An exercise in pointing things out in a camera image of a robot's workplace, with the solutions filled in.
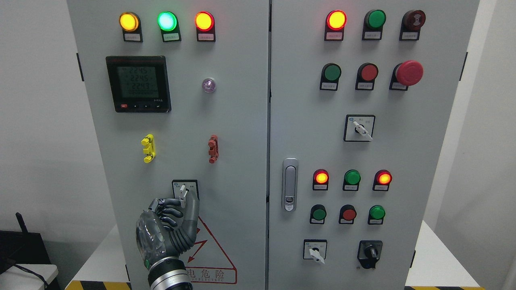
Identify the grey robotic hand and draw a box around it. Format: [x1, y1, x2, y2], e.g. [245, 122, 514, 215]
[136, 198, 200, 269]

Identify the white rotary selector switch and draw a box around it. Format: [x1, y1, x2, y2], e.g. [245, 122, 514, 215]
[172, 179, 199, 209]

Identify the green lit indicator light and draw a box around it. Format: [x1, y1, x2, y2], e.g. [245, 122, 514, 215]
[157, 11, 178, 31]

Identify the yellow indicator light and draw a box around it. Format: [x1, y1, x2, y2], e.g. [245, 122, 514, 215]
[119, 11, 140, 32]

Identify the red electrical hazard warning sticker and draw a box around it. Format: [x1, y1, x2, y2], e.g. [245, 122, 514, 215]
[182, 217, 237, 284]

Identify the yellow terminal clip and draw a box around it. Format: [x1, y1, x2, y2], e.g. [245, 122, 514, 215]
[141, 134, 156, 164]

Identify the red terminal clip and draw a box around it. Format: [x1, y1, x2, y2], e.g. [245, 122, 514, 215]
[208, 135, 219, 164]

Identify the black device with antenna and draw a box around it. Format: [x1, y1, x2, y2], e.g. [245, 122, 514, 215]
[0, 212, 52, 273]

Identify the black digital power meter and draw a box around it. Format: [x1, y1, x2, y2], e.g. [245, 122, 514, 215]
[106, 56, 171, 113]

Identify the small clear signal lamp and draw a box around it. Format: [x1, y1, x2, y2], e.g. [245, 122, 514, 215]
[202, 78, 217, 93]

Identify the green push button lower left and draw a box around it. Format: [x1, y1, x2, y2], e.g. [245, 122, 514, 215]
[310, 204, 327, 224]

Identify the green push button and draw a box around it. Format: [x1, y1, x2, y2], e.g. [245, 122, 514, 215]
[321, 63, 342, 82]
[310, 204, 327, 224]
[368, 205, 386, 224]

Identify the white box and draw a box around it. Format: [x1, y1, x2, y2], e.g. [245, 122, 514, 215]
[0, 264, 58, 290]

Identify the red lit indicator lower left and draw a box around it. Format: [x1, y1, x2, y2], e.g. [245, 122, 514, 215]
[313, 169, 329, 185]

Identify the red lit indicator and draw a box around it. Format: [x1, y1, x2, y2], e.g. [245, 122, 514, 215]
[313, 169, 329, 185]
[374, 169, 392, 186]

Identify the grey electrical control cabinet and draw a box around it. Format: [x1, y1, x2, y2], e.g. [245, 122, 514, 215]
[67, 0, 479, 290]

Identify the red push button lower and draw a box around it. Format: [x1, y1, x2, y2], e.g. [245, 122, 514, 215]
[339, 204, 356, 224]

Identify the red push button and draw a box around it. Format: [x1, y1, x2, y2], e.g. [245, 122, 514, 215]
[357, 62, 379, 82]
[339, 204, 356, 224]

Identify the green indicator lower middle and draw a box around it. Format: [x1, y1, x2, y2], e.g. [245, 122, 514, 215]
[343, 169, 361, 186]

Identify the red indicator light left door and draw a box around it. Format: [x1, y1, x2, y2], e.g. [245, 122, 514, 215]
[195, 11, 214, 32]

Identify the red indicator light door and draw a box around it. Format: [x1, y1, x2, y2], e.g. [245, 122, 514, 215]
[195, 11, 214, 32]
[326, 10, 347, 31]

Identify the green push button lower right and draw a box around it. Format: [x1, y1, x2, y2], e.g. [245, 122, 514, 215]
[368, 205, 386, 224]

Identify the red lit indicator lower right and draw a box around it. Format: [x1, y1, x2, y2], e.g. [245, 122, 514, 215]
[374, 169, 392, 186]

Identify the green push button upper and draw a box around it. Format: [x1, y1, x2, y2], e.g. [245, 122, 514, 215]
[321, 63, 342, 82]

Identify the red push button upper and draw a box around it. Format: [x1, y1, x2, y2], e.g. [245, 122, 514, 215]
[357, 62, 379, 82]

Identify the red indicator light right door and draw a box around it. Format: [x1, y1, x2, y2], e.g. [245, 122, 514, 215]
[326, 10, 347, 31]

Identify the red emergency stop mushroom button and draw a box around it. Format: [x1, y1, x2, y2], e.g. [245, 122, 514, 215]
[394, 60, 424, 86]

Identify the green indicator light top right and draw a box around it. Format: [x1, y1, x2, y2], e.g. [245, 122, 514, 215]
[364, 9, 386, 30]

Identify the dark red buzzer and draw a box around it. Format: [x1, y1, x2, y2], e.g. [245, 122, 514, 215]
[402, 10, 426, 31]

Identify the silver door lock handle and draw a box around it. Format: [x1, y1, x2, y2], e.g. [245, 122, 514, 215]
[282, 158, 299, 212]

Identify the black cable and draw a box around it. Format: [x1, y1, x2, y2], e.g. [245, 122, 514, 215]
[0, 259, 51, 290]

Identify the white selector switch bottom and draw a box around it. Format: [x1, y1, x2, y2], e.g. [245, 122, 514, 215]
[303, 239, 327, 265]

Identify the black rotary knob switch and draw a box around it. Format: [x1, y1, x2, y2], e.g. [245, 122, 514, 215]
[357, 240, 383, 269]

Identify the white selector switch upper right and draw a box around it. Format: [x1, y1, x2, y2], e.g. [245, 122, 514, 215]
[343, 114, 375, 142]

